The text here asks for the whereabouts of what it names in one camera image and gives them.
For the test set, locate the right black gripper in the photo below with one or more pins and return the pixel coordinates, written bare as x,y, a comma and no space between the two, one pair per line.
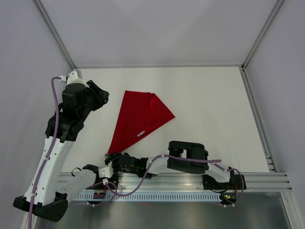
113,157

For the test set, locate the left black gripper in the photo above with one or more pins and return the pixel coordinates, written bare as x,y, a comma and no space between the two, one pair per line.
101,96

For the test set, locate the red cloth napkin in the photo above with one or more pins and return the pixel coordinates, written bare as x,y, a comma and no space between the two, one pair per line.
139,111

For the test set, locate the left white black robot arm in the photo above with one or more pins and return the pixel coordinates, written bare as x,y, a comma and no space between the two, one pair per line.
44,197

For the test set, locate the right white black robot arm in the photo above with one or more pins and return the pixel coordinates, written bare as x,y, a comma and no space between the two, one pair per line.
186,157

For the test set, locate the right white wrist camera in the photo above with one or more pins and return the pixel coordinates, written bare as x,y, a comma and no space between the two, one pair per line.
105,173

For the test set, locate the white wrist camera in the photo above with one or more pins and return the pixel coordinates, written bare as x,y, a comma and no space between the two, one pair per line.
74,76
105,173

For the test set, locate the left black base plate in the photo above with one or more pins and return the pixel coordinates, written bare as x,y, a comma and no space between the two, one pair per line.
100,185

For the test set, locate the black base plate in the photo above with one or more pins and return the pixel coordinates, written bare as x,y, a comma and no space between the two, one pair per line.
234,183
100,185

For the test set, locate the aluminium front rail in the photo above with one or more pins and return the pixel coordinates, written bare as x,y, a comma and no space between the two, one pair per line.
179,182

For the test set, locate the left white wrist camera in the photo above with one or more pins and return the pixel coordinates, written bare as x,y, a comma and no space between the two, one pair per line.
74,76

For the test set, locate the white slotted cable duct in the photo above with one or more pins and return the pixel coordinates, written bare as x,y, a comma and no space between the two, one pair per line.
151,197

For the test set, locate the aluminium frame left post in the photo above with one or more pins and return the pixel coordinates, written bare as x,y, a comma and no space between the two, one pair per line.
49,24

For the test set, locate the aluminium frame post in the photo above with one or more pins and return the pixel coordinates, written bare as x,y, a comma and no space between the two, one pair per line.
49,24
263,31

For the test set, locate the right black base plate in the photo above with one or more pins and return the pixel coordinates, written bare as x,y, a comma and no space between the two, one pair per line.
234,183

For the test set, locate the aluminium frame right post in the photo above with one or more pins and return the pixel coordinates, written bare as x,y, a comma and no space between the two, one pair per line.
263,31

